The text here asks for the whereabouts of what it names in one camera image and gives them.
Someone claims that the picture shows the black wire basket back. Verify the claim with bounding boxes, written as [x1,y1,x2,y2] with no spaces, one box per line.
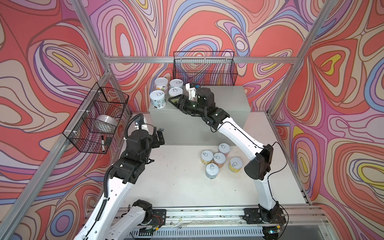
[173,50,238,86]

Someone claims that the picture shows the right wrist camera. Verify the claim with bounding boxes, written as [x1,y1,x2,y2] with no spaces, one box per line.
[186,83,200,102]

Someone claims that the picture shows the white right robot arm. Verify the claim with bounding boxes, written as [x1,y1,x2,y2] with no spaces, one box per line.
[168,88,281,223]

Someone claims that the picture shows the black wire basket left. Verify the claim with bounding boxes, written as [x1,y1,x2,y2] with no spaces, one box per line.
[63,83,129,154]

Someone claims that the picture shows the black wire basket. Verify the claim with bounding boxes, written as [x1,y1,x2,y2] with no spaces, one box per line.
[173,50,238,86]
[63,83,129,154]

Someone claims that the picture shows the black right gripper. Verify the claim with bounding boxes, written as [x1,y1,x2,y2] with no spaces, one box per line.
[168,94,207,117]

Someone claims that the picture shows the black marker pen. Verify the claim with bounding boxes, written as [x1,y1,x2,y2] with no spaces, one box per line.
[101,136,106,153]

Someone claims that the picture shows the white tape roll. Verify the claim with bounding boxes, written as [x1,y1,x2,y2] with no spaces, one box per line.
[94,115,118,134]

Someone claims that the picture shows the pink label can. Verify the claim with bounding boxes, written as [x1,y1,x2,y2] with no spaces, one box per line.
[155,77,169,94]

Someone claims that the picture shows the yellow green label can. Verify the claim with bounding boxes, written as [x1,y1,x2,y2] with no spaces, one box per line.
[201,150,214,166]

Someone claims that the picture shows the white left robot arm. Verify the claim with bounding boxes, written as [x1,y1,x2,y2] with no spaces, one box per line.
[75,129,165,240]

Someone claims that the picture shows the blue label can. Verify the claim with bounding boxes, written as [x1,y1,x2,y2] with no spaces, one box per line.
[206,163,220,179]

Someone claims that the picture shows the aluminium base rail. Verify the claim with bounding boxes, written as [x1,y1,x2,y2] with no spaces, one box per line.
[119,205,331,240]

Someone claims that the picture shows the orange label can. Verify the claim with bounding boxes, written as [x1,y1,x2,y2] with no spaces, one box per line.
[213,152,227,168]

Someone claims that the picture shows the light blue can front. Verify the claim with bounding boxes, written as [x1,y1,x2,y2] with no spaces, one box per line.
[170,79,184,89]

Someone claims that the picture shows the grey metal cabinet box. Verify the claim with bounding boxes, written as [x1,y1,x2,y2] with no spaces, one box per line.
[149,86,251,146]

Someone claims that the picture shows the pink can right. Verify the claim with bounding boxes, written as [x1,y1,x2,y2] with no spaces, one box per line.
[218,143,231,156]

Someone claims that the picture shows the teal label can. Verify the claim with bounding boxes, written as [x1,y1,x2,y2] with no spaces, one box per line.
[150,90,166,109]

